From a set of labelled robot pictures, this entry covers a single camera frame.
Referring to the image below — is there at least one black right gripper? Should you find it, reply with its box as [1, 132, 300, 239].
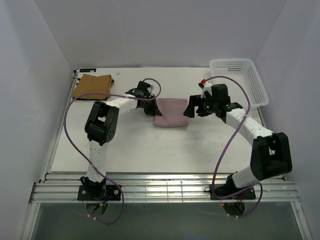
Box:
[183, 93, 218, 118]

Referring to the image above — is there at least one mauve tank top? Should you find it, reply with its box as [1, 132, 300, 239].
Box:
[154, 98, 189, 128]

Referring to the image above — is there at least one tan tank top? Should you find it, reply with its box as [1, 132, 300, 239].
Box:
[71, 74, 115, 98]

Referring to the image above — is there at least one black white striped tank top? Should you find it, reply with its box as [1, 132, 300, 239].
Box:
[76, 96, 109, 102]

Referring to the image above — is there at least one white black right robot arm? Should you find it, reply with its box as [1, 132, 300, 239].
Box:
[183, 79, 293, 199]

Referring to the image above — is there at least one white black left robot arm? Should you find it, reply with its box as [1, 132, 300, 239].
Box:
[80, 80, 162, 200]

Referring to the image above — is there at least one white plastic perforated basket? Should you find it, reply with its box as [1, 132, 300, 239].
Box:
[209, 58, 269, 110]

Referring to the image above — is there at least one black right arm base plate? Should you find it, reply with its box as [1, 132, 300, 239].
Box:
[208, 184, 256, 200]

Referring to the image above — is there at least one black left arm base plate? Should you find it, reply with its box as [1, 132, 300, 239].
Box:
[77, 184, 122, 201]

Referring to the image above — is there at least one aluminium rail frame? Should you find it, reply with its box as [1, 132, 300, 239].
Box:
[21, 172, 312, 240]

